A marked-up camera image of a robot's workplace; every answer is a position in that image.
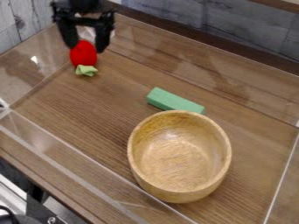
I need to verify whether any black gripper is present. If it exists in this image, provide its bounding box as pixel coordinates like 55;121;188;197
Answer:
51;0;116;53

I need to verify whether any red plush strawberry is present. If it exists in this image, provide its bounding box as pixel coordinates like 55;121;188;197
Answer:
70;40;99;77

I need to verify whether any green rectangular block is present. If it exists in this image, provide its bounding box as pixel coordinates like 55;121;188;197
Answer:
146;87;206;115

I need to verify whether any wooden bowl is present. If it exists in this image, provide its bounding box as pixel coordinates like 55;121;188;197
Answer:
127;110;232;203

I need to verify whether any clear acrylic tray wall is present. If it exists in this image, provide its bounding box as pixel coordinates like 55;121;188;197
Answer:
0;13;299;224

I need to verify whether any black metal bracket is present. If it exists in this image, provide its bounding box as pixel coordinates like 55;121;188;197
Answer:
26;195;67;224

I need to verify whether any black cable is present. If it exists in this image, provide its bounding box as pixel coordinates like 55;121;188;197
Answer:
0;205;22;224

